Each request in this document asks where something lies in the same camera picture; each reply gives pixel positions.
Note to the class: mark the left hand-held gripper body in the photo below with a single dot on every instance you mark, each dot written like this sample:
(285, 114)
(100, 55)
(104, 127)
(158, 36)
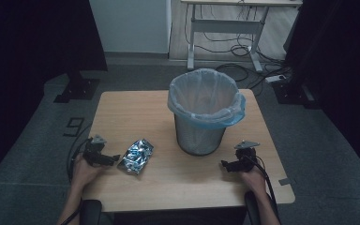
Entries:
(93, 152)

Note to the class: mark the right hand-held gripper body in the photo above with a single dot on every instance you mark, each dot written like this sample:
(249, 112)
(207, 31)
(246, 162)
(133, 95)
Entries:
(246, 157)

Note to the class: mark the silver foil packet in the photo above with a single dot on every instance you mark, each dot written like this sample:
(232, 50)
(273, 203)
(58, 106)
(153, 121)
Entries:
(136, 156)

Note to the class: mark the metal mesh waste bin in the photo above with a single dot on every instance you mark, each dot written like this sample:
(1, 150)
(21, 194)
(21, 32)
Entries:
(198, 139)

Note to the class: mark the person's left hand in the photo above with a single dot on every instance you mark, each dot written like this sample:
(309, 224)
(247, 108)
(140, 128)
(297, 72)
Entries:
(84, 172)

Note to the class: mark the person's right hand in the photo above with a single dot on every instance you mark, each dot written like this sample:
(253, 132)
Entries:
(256, 181)

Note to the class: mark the grey tape piece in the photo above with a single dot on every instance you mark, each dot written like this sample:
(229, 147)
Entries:
(283, 181)

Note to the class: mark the black chair armrest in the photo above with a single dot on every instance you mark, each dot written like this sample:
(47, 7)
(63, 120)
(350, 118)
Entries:
(90, 212)

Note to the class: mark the black stand base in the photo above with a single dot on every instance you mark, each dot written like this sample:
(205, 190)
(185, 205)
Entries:
(78, 90)
(293, 93)

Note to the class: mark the pale blue plastic bin liner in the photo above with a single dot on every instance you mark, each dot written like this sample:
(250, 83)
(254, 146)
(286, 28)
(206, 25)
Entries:
(204, 93)

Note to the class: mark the white power strip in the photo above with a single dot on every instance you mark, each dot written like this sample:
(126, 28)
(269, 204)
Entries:
(275, 78)

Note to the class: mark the black curtain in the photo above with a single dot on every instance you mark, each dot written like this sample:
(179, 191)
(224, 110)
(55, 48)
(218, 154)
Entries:
(28, 47)
(340, 62)

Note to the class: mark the white cabinet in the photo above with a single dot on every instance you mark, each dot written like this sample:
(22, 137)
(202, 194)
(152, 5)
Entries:
(131, 25)

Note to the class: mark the white metal frame desk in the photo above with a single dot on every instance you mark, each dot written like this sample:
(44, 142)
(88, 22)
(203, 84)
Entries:
(228, 26)

